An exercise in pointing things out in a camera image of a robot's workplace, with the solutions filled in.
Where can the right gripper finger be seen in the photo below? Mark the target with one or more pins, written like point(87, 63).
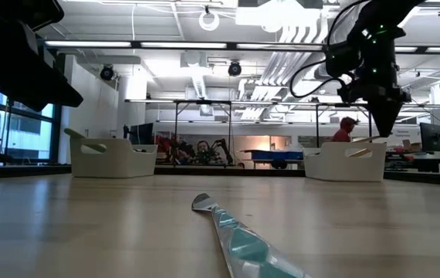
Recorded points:
point(391, 114)
point(378, 116)

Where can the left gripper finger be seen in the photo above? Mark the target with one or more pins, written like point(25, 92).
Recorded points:
point(54, 87)
point(38, 102)

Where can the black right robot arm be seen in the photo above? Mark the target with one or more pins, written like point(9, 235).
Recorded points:
point(382, 23)

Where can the background black robot arm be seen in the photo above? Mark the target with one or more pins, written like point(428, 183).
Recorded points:
point(173, 148)
point(224, 148)

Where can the large black framed window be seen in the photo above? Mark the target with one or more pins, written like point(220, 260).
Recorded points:
point(31, 135)

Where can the black computer monitor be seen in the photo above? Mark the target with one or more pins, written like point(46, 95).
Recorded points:
point(143, 133)
point(430, 137)

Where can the black ceiling spotlight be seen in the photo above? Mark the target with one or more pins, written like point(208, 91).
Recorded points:
point(107, 73)
point(234, 69)

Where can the long ceiling light track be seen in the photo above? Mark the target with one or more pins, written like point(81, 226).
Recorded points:
point(89, 43)

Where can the cluttered black desk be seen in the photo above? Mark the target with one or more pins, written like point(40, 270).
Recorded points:
point(428, 160)

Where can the white plastic bin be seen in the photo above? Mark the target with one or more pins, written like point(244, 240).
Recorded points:
point(332, 170)
point(127, 166)

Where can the blue topped table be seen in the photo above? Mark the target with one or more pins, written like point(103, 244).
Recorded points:
point(274, 155)

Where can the black metal frame stand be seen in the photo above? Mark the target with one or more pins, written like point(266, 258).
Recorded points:
point(317, 127)
point(176, 131)

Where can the white ceiling duct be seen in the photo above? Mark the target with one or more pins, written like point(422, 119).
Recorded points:
point(198, 83)

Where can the black table frame rail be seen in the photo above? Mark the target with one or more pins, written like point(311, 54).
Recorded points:
point(204, 171)

